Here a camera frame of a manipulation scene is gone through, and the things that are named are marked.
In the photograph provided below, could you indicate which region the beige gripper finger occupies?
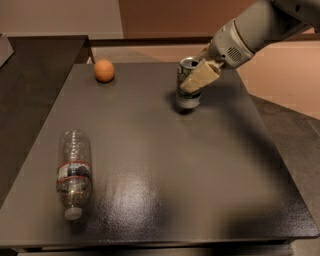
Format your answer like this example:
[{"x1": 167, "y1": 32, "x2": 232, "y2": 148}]
[
  {"x1": 180, "y1": 60, "x2": 221, "y2": 93},
  {"x1": 195, "y1": 44, "x2": 209, "y2": 61}
]

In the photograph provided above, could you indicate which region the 7up soda can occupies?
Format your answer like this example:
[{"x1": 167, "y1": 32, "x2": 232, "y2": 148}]
[{"x1": 176, "y1": 57, "x2": 201, "y2": 109}]

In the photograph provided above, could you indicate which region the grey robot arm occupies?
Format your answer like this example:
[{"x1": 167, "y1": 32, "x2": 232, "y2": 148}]
[{"x1": 180, "y1": 0, "x2": 320, "y2": 93}]

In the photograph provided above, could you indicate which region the orange fruit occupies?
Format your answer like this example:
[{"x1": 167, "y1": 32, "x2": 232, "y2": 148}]
[{"x1": 94, "y1": 59, "x2": 115, "y2": 83}]

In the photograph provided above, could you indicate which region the clear plastic water bottle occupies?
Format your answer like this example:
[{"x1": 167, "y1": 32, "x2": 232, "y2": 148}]
[{"x1": 56, "y1": 129, "x2": 92, "y2": 221}]

